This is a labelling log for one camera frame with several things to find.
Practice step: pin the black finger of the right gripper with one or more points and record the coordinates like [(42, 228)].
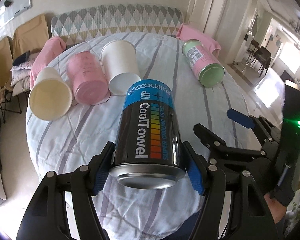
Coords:
[(265, 132), (218, 148)]

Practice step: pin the white door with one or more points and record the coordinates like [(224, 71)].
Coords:
[(197, 13)]

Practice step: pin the tan covered chair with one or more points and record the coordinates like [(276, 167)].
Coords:
[(6, 60), (30, 36)]

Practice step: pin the right pink towel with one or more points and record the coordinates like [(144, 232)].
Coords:
[(186, 32)]

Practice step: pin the far tan covered chair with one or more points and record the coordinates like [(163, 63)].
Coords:
[(30, 36)]

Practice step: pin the pink towel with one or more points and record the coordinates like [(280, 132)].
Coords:
[(186, 32), (51, 49)]

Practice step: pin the pink green lidded can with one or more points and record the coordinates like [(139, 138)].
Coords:
[(204, 65)]

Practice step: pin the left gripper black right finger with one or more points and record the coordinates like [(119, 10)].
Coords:
[(249, 217)]

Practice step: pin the black whiteboard eraser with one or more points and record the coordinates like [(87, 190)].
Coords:
[(7, 3)]

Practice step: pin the near tan covered chair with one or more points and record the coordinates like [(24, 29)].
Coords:
[(6, 60)]

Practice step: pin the cream paper cup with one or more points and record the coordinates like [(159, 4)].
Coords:
[(51, 97)]

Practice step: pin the dark dining chairs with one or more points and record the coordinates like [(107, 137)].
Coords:
[(259, 54)]

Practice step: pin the white paper cup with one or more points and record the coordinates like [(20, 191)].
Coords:
[(120, 64)]

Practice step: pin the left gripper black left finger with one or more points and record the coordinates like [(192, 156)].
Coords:
[(45, 216)]

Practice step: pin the black blue CoolTowel can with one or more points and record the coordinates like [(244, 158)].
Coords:
[(148, 146)]

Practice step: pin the wall whiteboard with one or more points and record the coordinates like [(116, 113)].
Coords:
[(12, 5)]

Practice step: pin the left pink towel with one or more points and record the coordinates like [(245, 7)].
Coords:
[(51, 49)]

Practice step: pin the pink plastic cup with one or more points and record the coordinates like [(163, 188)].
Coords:
[(88, 81)]

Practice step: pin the diamond patterned sofa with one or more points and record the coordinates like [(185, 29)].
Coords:
[(85, 24)]

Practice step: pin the operator hand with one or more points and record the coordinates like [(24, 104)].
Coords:
[(277, 210)]

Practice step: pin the folded floral cushions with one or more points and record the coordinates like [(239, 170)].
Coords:
[(22, 65)]

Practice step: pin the striped quilt table cover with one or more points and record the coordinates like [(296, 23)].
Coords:
[(72, 140)]

